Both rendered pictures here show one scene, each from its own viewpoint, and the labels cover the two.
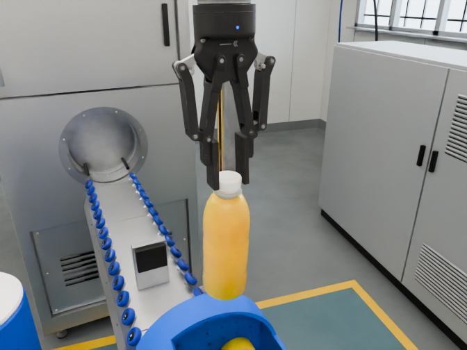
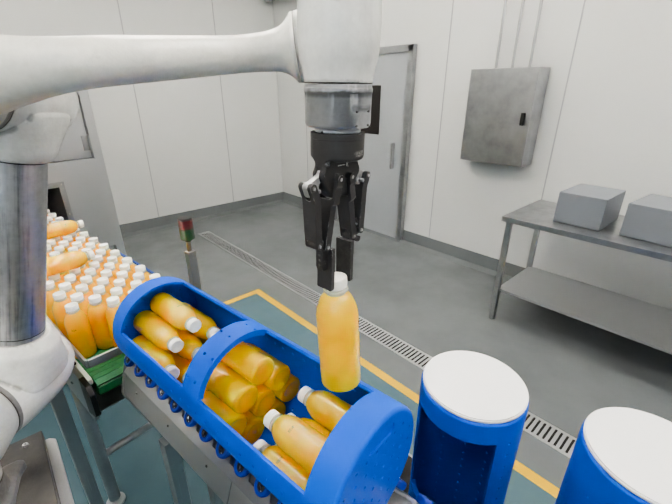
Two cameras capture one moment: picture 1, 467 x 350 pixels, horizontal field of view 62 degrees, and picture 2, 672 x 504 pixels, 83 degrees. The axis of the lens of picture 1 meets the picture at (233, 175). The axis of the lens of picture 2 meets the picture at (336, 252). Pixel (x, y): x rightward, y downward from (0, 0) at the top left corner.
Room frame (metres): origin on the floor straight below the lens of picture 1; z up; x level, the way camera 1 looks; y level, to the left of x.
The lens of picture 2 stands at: (1.00, -0.22, 1.78)
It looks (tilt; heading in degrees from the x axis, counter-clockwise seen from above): 23 degrees down; 155
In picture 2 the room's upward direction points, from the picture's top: straight up
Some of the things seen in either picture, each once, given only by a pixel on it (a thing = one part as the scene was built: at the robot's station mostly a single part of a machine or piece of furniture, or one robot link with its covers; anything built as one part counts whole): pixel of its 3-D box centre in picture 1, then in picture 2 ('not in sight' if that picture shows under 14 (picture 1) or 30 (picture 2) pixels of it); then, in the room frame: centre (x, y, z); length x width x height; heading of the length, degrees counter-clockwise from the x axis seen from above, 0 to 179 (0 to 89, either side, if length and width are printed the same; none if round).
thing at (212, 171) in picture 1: (212, 163); (344, 258); (0.49, 0.03, 1.53); 0.03 x 0.01 x 0.07; 24
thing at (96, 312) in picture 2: not in sight; (101, 322); (-0.44, -0.51, 0.99); 0.07 x 0.07 x 0.19
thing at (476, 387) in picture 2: not in sight; (473, 382); (0.40, 0.48, 1.03); 0.28 x 0.28 x 0.01
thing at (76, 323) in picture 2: not in sight; (79, 331); (-0.41, -0.57, 0.99); 0.07 x 0.07 x 0.19
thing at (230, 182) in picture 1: (227, 181); (335, 281); (0.50, 0.01, 1.50); 0.04 x 0.04 x 0.02
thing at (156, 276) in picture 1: (151, 264); not in sight; (0.95, 0.25, 1.00); 0.10 x 0.04 x 0.15; 115
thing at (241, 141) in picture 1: (242, 158); (325, 267); (0.51, -0.01, 1.53); 0.03 x 0.01 x 0.07; 24
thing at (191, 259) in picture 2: not in sight; (205, 348); (-0.75, -0.16, 0.55); 0.04 x 0.04 x 1.10; 25
